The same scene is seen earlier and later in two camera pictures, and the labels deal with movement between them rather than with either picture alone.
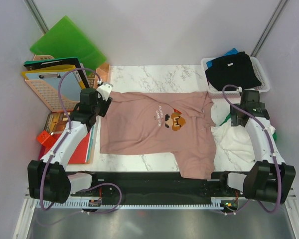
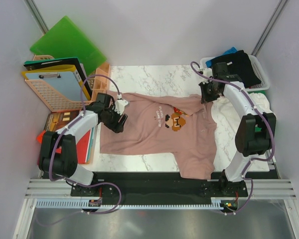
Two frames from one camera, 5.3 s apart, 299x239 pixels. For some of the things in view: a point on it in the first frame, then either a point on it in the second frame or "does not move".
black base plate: (158, 186) does not move
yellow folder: (57, 67) does not move
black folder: (72, 61) does not move
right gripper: (234, 121) to (205, 98)
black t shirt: (236, 69) does not move
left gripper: (105, 105) to (116, 127)
